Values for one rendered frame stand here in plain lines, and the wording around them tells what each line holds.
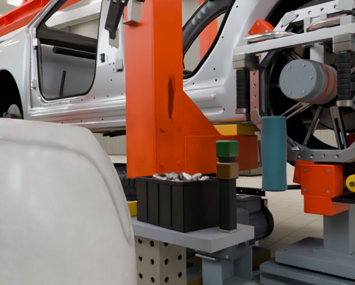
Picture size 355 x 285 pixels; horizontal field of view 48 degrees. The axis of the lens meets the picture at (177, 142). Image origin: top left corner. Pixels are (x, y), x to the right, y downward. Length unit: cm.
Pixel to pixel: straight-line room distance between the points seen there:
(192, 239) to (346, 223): 83
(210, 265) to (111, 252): 130
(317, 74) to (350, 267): 67
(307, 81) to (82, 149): 109
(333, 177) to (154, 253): 68
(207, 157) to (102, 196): 135
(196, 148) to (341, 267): 67
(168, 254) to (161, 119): 54
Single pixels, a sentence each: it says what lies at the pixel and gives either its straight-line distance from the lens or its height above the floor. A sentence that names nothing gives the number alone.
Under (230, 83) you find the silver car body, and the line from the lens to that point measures 184.
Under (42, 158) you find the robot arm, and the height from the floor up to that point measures 65.
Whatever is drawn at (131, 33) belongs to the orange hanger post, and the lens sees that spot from 154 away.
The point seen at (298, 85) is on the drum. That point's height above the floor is 83.
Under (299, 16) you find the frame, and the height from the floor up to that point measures 110.
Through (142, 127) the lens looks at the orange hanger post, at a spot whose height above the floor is 71.
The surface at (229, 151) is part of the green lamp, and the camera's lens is 89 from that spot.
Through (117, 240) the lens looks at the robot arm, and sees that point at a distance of 29.
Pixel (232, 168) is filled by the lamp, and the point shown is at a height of 60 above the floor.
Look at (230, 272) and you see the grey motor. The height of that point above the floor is 11.
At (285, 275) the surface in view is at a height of 15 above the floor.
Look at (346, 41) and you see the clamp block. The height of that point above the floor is 92.
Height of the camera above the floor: 66
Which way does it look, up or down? level
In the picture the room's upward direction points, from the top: 1 degrees counter-clockwise
